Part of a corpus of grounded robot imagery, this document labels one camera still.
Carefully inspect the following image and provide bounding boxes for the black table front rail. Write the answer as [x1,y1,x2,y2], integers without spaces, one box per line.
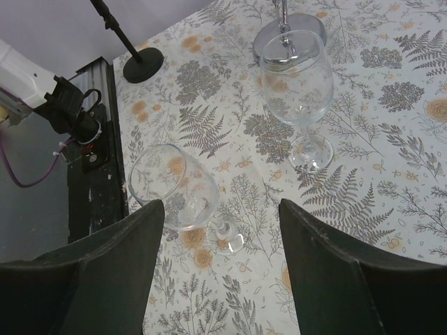
[67,57,129,243]

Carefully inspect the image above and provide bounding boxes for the floral tablecloth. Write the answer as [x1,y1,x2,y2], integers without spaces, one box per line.
[113,1,446,334]

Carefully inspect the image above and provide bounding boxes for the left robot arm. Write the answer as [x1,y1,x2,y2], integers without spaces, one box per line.
[1,41,102,145]

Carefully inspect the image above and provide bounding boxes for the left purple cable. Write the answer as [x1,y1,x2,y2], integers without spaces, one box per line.
[0,87,66,189]

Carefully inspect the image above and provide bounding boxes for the black microphone stand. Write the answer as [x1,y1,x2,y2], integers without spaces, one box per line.
[89,0,164,84]

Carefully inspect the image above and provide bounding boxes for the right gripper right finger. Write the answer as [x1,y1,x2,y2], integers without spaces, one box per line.
[279,199,446,334]

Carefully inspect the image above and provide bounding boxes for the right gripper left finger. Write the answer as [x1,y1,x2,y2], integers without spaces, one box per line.
[1,200,165,334]

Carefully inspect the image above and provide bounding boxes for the chrome wine glass rack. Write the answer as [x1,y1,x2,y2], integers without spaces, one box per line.
[252,0,328,66]

